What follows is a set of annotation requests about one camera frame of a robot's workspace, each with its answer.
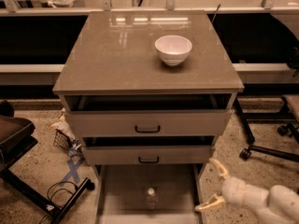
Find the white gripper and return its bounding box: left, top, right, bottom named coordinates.
left=194, top=158, right=269, bottom=212

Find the clear plastic water bottle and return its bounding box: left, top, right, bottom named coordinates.
left=146, top=188, right=158, bottom=209

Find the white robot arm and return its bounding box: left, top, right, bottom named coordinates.
left=194, top=158, right=299, bottom=224

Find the top grey drawer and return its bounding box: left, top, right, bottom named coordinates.
left=64, top=93, right=234, bottom=138

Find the grey drawer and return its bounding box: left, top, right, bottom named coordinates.
left=64, top=93, right=234, bottom=138
left=82, top=136, right=214, bottom=165
left=95, top=164, right=205, bottom=224

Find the bottom grey drawer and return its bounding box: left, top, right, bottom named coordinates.
left=95, top=164, right=205, bottom=224

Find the grey drawer cabinet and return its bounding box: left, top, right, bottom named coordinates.
left=54, top=11, right=243, bottom=213

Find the middle grey drawer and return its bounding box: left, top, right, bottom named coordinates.
left=82, top=136, right=214, bottom=165

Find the black office chair right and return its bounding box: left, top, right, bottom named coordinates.
left=234, top=94, right=299, bottom=203

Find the white ceramic bowl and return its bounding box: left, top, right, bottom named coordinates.
left=155, top=35, right=192, bottom=66

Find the crumpled paper bag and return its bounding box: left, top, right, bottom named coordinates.
left=50, top=108, right=81, bottom=150

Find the black chair on left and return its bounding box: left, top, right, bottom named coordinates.
left=0, top=100, right=96, bottom=224

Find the black floor cable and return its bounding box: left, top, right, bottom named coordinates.
left=38, top=180, right=80, bottom=224

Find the black wire basket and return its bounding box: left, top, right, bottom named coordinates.
left=53, top=131, right=72, bottom=154

